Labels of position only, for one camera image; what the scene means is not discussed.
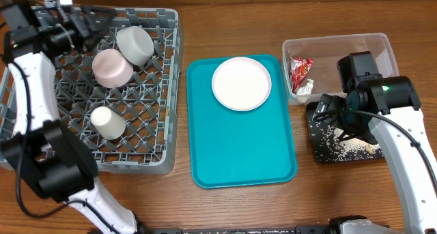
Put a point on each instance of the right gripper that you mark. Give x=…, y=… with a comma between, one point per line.
x=336, y=108

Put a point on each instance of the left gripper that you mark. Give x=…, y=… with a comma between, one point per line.
x=92, y=35

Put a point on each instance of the white napkin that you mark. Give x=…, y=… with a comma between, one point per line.
x=306, y=89

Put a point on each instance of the red ketchup packet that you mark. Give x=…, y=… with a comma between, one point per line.
x=299, y=70

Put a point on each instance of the pink bowl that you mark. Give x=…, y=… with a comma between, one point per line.
x=111, y=69

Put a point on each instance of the grey bowl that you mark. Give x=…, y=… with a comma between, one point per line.
x=135, y=44

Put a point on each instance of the white round plate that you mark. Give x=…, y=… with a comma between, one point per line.
x=241, y=84

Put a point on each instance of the white paper cup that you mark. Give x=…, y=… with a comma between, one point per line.
x=108, y=123

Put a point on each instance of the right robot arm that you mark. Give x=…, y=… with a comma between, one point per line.
x=388, y=110

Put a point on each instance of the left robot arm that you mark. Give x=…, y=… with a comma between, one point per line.
x=44, y=152

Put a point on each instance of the black tray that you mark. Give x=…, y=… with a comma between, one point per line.
x=326, y=147

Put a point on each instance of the clear plastic bin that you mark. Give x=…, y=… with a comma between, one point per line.
x=325, y=52

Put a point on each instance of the teal plastic tray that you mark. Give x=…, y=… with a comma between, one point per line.
x=233, y=148

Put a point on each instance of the grey plastic dish rack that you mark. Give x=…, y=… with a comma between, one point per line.
x=147, y=102

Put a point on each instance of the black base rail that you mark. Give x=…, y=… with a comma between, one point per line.
x=343, y=224

